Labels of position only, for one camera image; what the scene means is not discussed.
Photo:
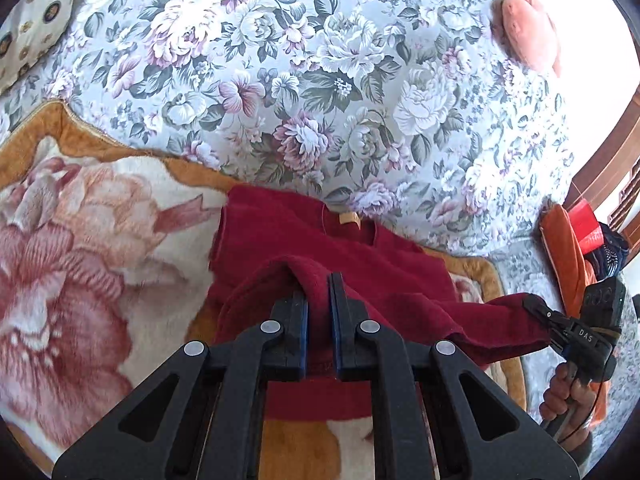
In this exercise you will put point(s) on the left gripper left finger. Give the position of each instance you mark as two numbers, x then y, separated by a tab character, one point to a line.
200	414

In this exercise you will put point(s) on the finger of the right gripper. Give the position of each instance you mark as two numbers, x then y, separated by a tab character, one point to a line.
542	312

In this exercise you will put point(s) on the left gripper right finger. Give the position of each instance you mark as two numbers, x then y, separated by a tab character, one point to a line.
435	413

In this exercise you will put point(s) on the dark red sweater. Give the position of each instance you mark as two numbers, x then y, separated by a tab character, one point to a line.
270	244

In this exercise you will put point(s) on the person's right hand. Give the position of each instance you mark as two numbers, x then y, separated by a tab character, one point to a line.
562	394

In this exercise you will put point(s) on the orange folded cloth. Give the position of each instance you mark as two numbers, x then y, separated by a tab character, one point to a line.
570	267

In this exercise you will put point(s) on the dark blue patterned cloth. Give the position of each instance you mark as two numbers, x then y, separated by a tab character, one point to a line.
610	258

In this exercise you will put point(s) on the red packet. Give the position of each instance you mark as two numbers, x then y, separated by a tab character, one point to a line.
586	227

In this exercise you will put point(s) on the wooden chair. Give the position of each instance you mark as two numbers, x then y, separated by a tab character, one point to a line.
609	181

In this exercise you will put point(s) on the fleece flower blanket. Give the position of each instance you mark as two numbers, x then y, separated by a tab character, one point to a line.
105	272

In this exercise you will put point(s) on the floral bed quilt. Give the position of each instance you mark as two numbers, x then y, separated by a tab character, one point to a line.
413	114

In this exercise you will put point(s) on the pink cushion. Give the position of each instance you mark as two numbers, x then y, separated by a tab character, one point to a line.
532	35

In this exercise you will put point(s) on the cream medallion pillow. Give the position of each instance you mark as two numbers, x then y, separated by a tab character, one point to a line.
28	29

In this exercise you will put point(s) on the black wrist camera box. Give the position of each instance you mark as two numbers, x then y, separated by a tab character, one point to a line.
602	306

